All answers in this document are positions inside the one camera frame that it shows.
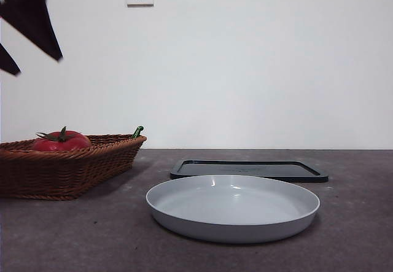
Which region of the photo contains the brown wicker basket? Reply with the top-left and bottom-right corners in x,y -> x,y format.
0,134 -> 148,201

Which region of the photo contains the pale grey round plate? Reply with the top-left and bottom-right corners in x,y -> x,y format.
146,174 -> 321,244

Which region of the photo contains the dark rectangular tray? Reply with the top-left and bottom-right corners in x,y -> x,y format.
169,159 -> 330,184

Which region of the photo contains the red tomato with green stem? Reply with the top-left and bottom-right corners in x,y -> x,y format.
31,126 -> 93,152

